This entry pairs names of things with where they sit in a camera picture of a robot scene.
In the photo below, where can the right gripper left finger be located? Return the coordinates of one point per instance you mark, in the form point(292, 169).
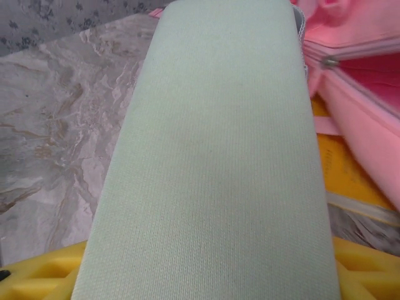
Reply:
point(31, 278)

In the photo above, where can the green pencil case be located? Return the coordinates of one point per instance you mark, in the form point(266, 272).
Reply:
point(212, 156)

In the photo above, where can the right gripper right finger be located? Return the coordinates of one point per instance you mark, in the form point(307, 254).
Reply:
point(368, 275)

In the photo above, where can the yellow book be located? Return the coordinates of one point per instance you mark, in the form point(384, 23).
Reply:
point(337, 168)

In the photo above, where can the pink backpack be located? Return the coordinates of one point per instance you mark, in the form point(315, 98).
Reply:
point(359, 125)

